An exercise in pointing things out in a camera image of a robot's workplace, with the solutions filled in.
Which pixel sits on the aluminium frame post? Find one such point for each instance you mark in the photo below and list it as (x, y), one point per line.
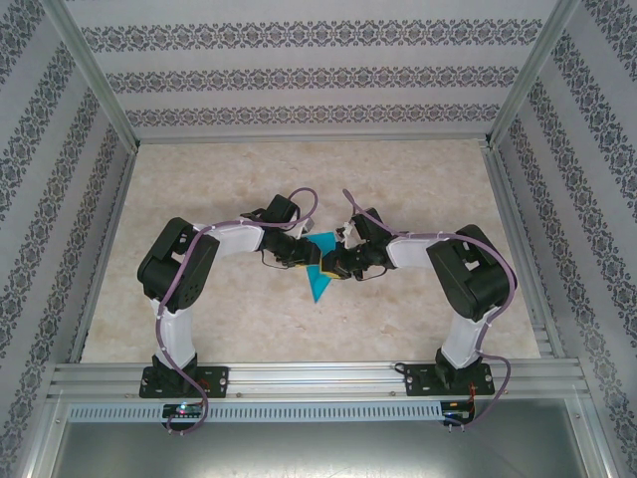
(95, 74)
(531, 74)

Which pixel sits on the aluminium mounting rail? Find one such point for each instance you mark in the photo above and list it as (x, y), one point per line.
(308, 378)

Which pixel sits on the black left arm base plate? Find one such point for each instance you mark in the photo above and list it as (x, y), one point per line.
(219, 381)

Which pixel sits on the aluminium frame cross beam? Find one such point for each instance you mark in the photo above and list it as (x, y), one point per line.
(308, 138)

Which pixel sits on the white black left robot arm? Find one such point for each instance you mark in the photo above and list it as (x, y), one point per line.
(174, 338)

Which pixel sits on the grey metal panel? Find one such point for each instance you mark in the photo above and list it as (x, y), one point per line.
(318, 448)

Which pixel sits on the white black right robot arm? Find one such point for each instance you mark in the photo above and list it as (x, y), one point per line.
(463, 343)

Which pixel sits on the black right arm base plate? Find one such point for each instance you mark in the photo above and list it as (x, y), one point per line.
(415, 381)

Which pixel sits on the teal cloth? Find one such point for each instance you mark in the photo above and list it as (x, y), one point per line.
(318, 286)

